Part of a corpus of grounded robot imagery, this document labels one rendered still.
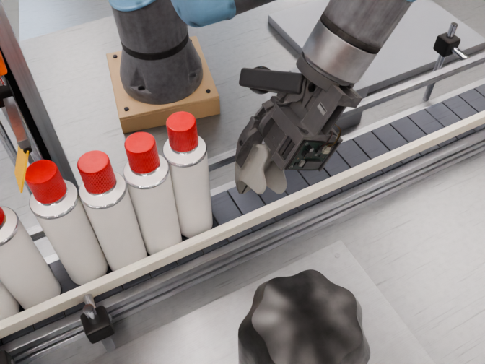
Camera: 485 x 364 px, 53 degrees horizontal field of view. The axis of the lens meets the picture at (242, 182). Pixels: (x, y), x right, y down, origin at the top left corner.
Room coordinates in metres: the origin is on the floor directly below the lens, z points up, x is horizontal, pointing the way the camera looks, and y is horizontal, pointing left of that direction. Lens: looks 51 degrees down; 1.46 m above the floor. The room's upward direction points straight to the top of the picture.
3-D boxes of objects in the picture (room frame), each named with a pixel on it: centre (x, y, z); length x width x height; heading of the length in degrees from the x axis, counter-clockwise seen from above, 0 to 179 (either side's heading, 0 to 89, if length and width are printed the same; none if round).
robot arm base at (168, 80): (0.72, 0.15, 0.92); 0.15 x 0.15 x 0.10
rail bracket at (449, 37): (0.69, -0.36, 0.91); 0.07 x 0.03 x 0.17; 28
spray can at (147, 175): (0.36, 0.11, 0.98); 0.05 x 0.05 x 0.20
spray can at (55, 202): (0.32, 0.20, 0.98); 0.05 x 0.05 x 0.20
